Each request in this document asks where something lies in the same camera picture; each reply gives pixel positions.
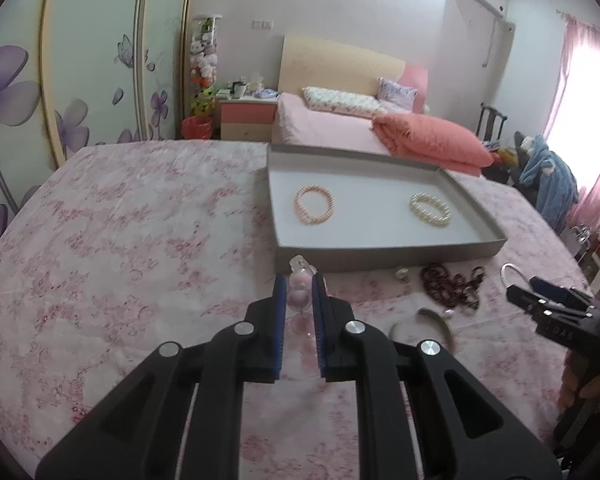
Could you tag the pink floral tablecloth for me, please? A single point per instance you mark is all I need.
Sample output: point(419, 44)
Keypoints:
point(130, 240)

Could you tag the grey shallow tray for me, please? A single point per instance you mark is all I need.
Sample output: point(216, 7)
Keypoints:
point(380, 220)

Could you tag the colourful clothes pile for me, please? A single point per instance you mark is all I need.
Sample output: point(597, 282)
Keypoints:
point(502, 156)

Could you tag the white wall switch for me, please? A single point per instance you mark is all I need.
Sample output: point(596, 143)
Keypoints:
point(262, 24)

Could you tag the folded coral quilt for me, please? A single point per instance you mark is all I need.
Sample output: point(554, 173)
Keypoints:
point(430, 135)

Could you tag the round silver bangle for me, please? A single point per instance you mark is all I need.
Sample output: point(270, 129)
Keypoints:
point(504, 275)

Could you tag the white mug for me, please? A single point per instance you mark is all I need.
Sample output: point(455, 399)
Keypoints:
point(239, 90)

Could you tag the silver cuff bangle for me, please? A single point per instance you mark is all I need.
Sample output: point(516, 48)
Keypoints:
point(437, 316)

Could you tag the dark wooden chair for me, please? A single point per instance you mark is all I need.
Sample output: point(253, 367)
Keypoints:
point(491, 122)

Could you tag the blue plush robe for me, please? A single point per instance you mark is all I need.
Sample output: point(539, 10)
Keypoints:
point(550, 175)

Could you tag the pink and cream nightstand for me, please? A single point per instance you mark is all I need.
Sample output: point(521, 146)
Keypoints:
point(245, 117)

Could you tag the purple patterned pillow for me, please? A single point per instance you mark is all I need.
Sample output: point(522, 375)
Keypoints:
point(397, 94)

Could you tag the bed with pink sheet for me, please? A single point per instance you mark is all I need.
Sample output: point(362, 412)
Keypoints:
point(325, 127)

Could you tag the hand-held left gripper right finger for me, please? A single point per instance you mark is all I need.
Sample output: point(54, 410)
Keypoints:
point(320, 310)

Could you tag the clear tube of plush toys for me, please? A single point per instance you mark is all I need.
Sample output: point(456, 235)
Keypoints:
point(204, 60)

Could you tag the floral sliding door wardrobe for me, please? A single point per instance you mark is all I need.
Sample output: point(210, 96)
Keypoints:
point(95, 50)

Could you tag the cream and pink headboard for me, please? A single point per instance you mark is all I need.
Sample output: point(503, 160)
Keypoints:
point(340, 62)

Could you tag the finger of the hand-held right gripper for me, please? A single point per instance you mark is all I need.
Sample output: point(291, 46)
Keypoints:
point(555, 287)
point(527, 300)

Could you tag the floral white pillow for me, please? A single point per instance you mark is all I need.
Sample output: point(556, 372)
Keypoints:
point(340, 100)

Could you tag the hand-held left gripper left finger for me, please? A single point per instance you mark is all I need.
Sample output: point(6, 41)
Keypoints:
point(280, 305)

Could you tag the pink curtain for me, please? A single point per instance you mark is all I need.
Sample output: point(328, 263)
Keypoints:
point(575, 60)

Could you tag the red trash bin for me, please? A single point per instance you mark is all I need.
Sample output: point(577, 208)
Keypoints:
point(196, 128)

